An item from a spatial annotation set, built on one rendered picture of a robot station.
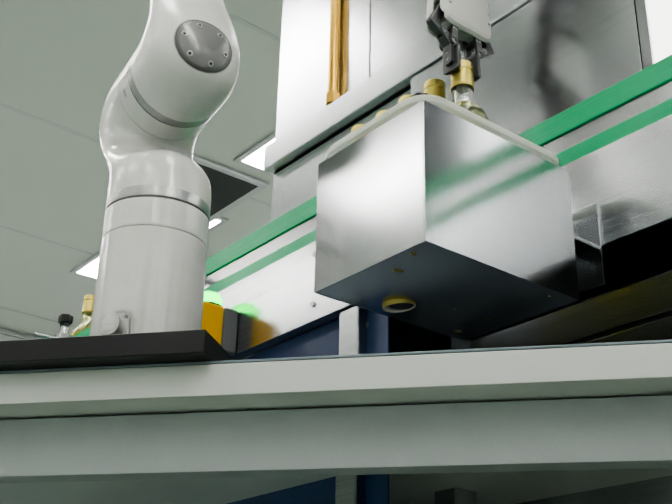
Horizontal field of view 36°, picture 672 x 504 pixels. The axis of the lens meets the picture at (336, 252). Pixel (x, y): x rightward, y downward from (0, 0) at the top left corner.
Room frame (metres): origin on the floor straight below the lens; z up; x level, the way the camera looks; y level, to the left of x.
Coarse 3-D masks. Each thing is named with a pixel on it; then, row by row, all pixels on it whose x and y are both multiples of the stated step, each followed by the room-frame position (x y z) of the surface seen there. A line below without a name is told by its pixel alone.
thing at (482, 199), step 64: (384, 128) 0.90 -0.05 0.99; (448, 128) 0.87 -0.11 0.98; (320, 192) 0.98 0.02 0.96; (384, 192) 0.90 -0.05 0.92; (448, 192) 0.87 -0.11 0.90; (512, 192) 0.93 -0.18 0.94; (320, 256) 0.98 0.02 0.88; (384, 256) 0.90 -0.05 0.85; (448, 256) 0.89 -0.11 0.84; (512, 256) 0.93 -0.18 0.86; (576, 256) 1.05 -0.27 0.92; (448, 320) 1.06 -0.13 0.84; (512, 320) 1.05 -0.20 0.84
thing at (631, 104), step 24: (648, 72) 0.98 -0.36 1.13; (600, 96) 1.03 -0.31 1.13; (624, 96) 1.01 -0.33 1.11; (648, 96) 0.99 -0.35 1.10; (552, 120) 1.09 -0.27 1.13; (576, 120) 1.06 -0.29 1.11; (600, 120) 1.04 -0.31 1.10; (624, 120) 1.01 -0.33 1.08; (648, 120) 0.99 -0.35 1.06; (552, 144) 1.10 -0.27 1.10; (576, 144) 1.07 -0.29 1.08; (600, 144) 1.04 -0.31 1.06
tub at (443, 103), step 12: (420, 96) 0.86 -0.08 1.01; (432, 96) 0.86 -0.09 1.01; (396, 108) 0.88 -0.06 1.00; (408, 108) 0.88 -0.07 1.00; (444, 108) 0.88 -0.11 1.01; (456, 108) 0.88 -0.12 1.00; (372, 120) 0.91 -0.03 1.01; (384, 120) 0.91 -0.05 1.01; (468, 120) 0.90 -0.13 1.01; (480, 120) 0.90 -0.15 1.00; (360, 132) 0.93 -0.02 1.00; (492, 132) 0.92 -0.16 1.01; (504, 132) 0.92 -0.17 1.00; (336, 144) 0.96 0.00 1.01; (348, 144) 0.96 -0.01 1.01; (516, 144) 0.95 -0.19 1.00; (528, 144) 0.95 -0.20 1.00; (540, 156) 0.97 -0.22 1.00; (552, 156) 0.97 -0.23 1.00
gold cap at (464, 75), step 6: (462, 60) 1.25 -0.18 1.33; (462, 66) 1.25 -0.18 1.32; (468, 66) 1.26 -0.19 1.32; (456, 72) 1.26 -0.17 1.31; (462, 72) 1.25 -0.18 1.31; (468, 72) 1.26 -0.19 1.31; (456, 78) 1.26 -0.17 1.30; (462, 78) 1.25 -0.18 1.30; (468, 78) 1.26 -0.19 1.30; (456, 84) 1.26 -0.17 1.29; (468, 84) 1.26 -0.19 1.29; (450, 90) 1.27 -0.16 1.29
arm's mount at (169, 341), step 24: (96, 336) 0.94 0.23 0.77; (120, 336) 0.93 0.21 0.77; (144, 336) 0.93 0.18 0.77; (168, 336) 0.92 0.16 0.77; (192, 336) 0.92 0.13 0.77; (0, 360) 0.96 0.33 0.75; (24, 360) 0.96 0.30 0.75; (48, 360) 0.95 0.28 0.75; (72, 360) 0.95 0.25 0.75; (96, 360) 0.95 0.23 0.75; (120, 360) 0.95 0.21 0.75; (144, 360) 0.94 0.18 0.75; (168, 360) 0.94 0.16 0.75; (192, 360) 0.94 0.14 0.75; (216, 360) 0.95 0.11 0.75
